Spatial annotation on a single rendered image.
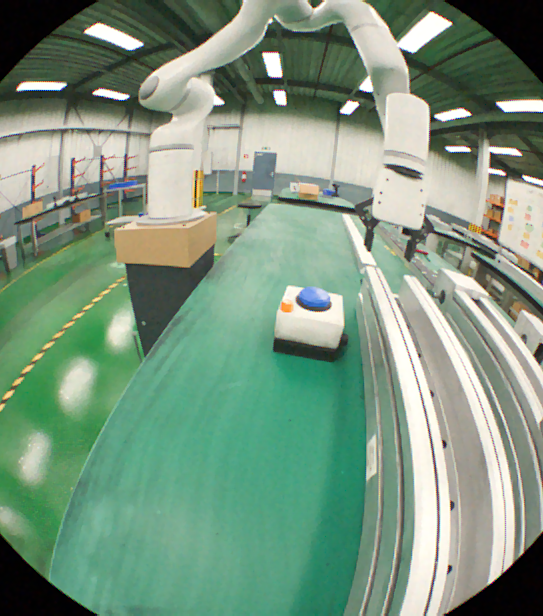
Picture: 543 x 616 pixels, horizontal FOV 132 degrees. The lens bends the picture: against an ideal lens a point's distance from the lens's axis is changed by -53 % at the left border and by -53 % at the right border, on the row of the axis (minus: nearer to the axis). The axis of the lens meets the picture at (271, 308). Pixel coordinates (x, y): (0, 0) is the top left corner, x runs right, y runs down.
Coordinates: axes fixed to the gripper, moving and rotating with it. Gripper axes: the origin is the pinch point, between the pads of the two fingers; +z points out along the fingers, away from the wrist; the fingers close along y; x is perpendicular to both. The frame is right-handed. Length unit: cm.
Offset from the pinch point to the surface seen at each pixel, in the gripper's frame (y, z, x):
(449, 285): -14.0, 2.9, 3.3
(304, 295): 14.3, 3.7, 19.0
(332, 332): 10.2, 6.3, 21.9
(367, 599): 5, 8, 50
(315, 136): 91, -224, -1097
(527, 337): -35.2, 4.7, 14.0
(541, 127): -518, -385, -386
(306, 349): 12.8, 9.5, 21.9
